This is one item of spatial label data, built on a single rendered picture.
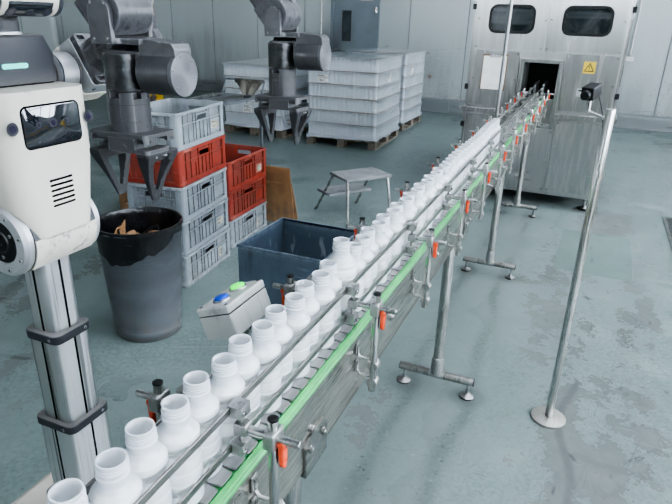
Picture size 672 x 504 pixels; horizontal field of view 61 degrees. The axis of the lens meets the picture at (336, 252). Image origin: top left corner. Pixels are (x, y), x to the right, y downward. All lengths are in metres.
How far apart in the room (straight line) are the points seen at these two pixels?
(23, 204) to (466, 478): 1.84
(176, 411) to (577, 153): 5.29
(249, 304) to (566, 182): 4.93
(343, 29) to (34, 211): 11.03
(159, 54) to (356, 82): 7.06
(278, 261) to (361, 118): 6.10
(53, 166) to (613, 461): 2.31
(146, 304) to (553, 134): 4.06
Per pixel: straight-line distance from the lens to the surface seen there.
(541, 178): 5.90
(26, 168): 1.31
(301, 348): 1.09
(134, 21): 0.86
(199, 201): 3.82
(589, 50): 5.73
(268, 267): 1.88
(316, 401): 1.16
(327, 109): 8.00
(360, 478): 2.39
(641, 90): 11.31
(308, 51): 1.19
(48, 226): 1.36
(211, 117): 3.90
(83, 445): 1.68
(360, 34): 12.00
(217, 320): 1.17
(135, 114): 0.86
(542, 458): 2.64
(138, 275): 3.07
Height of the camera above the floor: 1.65
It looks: 22 degrees down
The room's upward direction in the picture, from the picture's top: 2 degrees clockwise
